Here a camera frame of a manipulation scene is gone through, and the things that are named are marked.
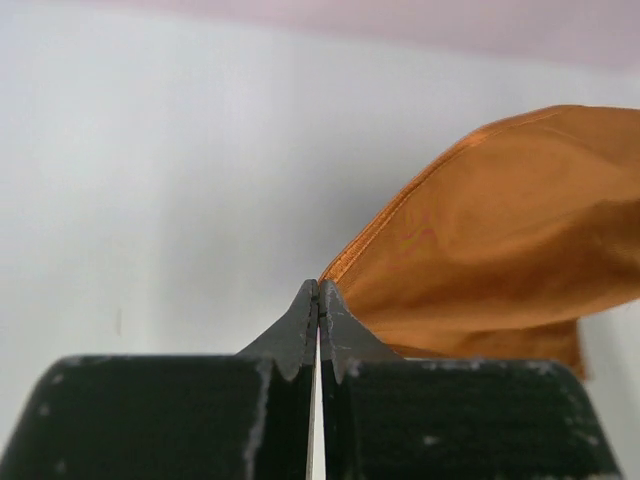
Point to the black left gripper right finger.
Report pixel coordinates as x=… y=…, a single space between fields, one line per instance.
x=388 y=417

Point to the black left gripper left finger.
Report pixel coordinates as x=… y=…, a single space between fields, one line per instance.
x=241 y=416

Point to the orange cloth napkin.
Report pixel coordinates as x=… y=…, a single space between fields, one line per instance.
x=504 y=242

